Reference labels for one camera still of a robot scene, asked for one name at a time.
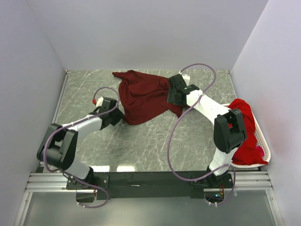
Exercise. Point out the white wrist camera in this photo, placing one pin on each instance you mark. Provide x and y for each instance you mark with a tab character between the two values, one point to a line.
98	102
186	79

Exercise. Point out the aluminium frame rail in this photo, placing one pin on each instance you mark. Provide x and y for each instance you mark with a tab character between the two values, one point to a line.
55	182

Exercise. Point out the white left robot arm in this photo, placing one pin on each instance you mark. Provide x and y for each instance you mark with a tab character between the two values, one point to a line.
59	144

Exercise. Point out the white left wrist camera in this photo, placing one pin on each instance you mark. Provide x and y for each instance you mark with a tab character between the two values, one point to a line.
98	102

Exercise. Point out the bright red t shirt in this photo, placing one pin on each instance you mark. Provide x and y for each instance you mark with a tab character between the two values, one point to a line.
247	154

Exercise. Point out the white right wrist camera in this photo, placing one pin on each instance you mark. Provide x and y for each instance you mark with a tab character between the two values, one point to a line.
186	79

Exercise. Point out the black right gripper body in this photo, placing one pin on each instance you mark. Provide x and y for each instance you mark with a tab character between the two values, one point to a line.
172	98

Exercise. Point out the dark red t shirt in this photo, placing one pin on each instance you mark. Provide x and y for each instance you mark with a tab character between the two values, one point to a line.
144	96

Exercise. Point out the white perforated laundry basket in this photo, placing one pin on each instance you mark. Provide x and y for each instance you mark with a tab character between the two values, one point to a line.
260	142

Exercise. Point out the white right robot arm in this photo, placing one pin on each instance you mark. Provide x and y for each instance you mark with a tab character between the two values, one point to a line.
229	127

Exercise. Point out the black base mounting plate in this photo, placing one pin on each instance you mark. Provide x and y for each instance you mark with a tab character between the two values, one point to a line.
111	185

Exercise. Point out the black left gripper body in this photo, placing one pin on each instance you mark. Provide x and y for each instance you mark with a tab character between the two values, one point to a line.
116	116

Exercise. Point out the pink garment in basket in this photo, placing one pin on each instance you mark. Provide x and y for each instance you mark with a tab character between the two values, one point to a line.
260	151

